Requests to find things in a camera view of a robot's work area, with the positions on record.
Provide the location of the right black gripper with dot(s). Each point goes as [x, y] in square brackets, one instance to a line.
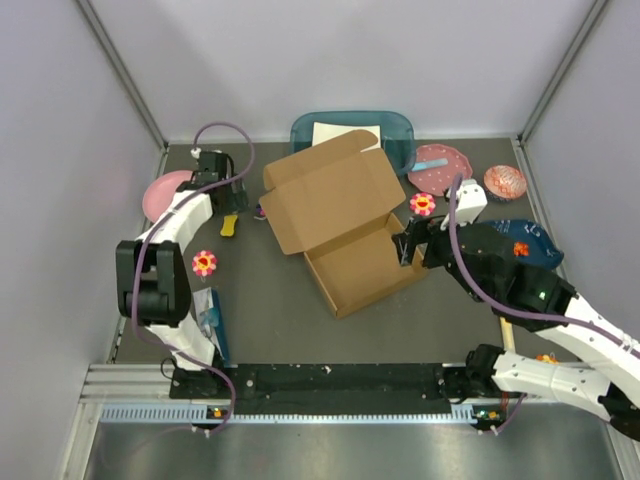
[420, 230]

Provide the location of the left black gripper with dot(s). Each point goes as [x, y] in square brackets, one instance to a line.
[238, 201]

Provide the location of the brown cardboard box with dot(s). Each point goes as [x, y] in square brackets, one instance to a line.
[333, 204]

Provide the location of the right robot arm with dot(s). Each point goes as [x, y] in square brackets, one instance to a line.
[484, 263]

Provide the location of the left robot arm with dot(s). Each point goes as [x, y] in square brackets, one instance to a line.
[152, 279]

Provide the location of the yellow bone toy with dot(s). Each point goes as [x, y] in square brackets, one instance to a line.
[228, 228]

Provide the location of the pink smiling flower toy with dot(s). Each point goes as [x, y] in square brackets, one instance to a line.
[422, 204]

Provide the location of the pink dotted plate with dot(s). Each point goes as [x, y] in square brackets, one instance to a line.
[437, 180]

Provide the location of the pink round plate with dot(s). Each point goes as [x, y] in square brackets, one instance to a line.
[159, 194]

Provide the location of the light blue marker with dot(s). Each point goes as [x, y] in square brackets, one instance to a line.
[429, 164]

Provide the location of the blue packaged item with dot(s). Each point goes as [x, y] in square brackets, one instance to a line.
[210, 320]

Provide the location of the white paper sheet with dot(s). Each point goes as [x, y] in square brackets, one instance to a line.
[323, 132]

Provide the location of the teal plastic bin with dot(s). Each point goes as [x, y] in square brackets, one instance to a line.
[395, 132]

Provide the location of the red patterned bowl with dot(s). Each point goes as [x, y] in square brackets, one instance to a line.
[504, 183]

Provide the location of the small orange toy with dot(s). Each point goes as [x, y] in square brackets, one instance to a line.
[521, 249]

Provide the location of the wooden stick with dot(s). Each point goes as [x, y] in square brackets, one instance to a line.
[507, 335]

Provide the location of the dark blue leaf dish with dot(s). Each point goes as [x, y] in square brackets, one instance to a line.
[543, 252]

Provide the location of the orange flower toy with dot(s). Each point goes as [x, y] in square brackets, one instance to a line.
[547, 358]

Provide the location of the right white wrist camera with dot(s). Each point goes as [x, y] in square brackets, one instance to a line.
[471, 200]

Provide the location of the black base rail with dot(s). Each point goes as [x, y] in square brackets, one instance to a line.
[353, 388]

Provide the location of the grey slotted cable duct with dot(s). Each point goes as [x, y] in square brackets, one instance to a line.
[207, 415]

